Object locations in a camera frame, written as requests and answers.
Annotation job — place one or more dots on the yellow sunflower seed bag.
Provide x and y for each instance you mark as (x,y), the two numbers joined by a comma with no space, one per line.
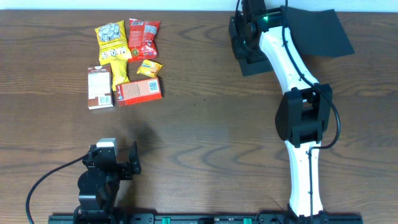
(112,41)

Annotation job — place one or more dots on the orange red snack box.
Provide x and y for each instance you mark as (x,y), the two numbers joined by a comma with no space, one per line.
(138,92)

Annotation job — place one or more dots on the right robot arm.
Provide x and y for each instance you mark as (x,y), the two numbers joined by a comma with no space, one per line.
(303,113)

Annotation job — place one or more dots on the red snack bag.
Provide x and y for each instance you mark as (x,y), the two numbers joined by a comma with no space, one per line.
(141,39)

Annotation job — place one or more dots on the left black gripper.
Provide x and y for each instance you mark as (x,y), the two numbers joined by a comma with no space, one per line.
(125,172)

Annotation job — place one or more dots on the brown Pocky box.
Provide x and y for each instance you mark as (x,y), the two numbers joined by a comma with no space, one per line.
(100,93)

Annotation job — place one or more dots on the yellow Julie's sandwich packet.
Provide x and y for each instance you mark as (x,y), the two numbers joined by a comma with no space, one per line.
(119,71)

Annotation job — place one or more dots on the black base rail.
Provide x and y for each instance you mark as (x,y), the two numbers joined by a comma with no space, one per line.
(264,218)

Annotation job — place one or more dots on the dark green box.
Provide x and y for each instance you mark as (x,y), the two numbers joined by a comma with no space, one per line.
(317,33)

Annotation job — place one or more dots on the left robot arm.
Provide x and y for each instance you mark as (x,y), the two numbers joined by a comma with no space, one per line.
(99,185)

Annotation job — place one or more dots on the small yellow cracker packet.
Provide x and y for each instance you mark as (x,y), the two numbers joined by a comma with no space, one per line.
(149,68)

